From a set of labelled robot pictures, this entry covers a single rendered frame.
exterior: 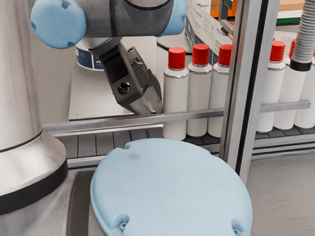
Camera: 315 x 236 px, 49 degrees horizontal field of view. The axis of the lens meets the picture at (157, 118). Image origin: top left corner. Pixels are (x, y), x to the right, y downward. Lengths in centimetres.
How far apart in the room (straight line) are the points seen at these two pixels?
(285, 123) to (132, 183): 62
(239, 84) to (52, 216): 38
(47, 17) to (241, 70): 29
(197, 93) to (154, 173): 47
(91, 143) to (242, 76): 37
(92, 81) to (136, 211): 83
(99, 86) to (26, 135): 76
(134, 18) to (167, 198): 32
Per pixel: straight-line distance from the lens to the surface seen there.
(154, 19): 50
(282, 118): 82
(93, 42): 64
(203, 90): 71
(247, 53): 53
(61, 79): 118
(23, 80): 24
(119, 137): 78
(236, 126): 59
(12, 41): 23
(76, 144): 77
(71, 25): 50
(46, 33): 51
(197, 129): 76
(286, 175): 80
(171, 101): 70
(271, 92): 76
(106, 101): 92
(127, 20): 51
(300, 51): 65
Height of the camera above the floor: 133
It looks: 32 degrees down
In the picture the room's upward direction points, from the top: straight up
